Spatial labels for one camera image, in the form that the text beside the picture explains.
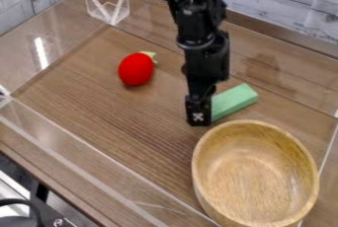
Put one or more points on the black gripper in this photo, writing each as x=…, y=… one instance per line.
x=206, y=68

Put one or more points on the green rectangular block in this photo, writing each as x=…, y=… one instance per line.
x=231, y=101

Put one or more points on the light wooden bowl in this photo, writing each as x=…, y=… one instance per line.
x=254, y=175

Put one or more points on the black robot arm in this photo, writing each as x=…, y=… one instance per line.
x=196, y=16

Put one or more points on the red plush strawberry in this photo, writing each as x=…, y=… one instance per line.
x=136, y=68

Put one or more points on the clear acrylic tray wall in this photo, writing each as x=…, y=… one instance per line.
x=115, y=197

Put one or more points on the clear acrylic corner bracket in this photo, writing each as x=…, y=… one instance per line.
x=111, y=13

